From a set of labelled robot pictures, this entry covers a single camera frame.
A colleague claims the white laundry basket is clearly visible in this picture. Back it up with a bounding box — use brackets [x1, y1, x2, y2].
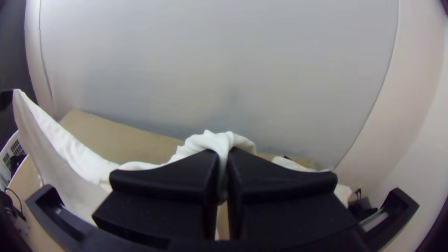
[0, 130, 28, 192]

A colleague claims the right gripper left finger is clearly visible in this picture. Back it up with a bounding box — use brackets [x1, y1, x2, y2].
[92, 148, 220, 250]

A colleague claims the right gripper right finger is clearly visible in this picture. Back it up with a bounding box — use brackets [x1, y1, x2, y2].
[226, 147, 361, 243]

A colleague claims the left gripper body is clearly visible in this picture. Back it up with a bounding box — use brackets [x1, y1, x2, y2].
[0, 89, 14, 112]

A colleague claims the white t-shirt with orange print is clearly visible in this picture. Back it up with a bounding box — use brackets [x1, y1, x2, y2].
[12, 89, 352, 226]

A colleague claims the black cable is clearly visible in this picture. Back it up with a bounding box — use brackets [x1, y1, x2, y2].
[4, 187, 26, 222]

